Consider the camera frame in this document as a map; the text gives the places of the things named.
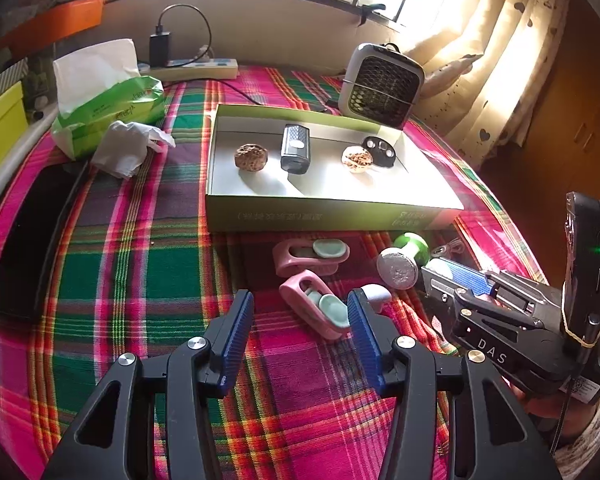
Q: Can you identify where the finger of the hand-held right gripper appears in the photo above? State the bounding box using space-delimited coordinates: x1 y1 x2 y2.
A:
445 259 537 307
419 265 484 312

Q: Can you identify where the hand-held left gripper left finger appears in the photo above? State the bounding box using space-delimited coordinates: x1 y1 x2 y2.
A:
40 289 256 480

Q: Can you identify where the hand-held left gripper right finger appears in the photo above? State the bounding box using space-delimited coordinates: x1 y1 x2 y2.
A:
346 288 563 480

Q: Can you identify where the white mushroom-shaped gadget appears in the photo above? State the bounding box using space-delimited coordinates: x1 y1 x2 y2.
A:
362 284 393 313

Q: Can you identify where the green and white spool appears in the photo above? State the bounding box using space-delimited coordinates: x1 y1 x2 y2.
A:
377 232 429 289

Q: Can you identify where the pink clip with teal pad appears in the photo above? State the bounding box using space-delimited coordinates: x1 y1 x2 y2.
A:
274 239 350 278
279 270 353 343

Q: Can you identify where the green and white cardboard box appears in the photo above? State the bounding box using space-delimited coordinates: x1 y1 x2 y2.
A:
205 104 465 233

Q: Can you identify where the black round key fob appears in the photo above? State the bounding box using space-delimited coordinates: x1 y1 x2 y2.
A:
362 135 397 168

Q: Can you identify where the black bike light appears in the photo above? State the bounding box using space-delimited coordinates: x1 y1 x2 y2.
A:
280 125 312 175

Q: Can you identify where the person's right forearm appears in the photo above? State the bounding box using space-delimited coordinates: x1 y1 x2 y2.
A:
550 392 600 468

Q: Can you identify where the person's right hand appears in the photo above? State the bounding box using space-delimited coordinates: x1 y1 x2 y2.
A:
509 384 582 438

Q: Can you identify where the plaid blanket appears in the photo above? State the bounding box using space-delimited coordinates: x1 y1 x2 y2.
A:
0 62 546 480

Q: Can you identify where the small grey desk heater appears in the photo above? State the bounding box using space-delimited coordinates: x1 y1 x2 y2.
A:
339 42 425 131

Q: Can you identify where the crumpled white tissue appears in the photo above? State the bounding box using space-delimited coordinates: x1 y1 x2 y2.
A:
91 121 176 179

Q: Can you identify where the cream heart-print curtain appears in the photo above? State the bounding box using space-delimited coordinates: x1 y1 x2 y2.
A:
405 0 581 171

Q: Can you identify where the green tissue pack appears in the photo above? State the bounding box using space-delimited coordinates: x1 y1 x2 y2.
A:
51 39 165 157

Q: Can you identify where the white power strip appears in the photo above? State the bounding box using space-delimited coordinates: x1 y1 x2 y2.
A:
140 57 239 81

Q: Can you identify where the white side shelf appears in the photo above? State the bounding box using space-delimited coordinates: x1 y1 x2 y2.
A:
0 115 61 221

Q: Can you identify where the black window clip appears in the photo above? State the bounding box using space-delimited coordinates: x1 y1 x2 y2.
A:
352 4 387 26

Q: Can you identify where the black power adapter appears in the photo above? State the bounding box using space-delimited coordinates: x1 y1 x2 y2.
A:
149 34 173 67

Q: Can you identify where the yellow-green box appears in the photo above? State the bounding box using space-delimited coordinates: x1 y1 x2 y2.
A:
0 82 29 179

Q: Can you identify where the striped box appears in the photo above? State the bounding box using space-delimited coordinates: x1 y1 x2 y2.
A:
0 57 29 106

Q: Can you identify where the orange box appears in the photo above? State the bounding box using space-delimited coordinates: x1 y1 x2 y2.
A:
0 0 106 56

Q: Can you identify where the black USB cable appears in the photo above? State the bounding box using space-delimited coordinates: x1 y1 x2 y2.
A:
220 77 341 113

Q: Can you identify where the black adapter cable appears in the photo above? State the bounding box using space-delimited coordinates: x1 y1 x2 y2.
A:
157 4 213 61

